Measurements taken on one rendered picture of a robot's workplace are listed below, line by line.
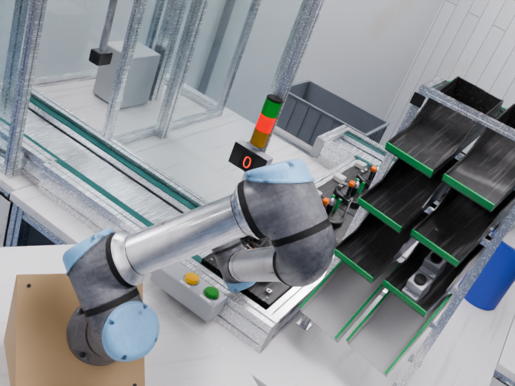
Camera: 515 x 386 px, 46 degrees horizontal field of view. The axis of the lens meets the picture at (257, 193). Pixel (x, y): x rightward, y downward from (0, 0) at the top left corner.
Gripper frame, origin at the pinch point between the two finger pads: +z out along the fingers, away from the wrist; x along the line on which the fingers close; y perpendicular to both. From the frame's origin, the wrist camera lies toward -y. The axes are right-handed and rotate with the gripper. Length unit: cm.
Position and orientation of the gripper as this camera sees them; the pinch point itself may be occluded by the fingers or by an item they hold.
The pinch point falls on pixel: (269, 237)
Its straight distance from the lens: 177.5
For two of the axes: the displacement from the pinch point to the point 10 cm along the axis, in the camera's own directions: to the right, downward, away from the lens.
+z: 1.1, 4.0, 9.1
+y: -5.9, 7.6, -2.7
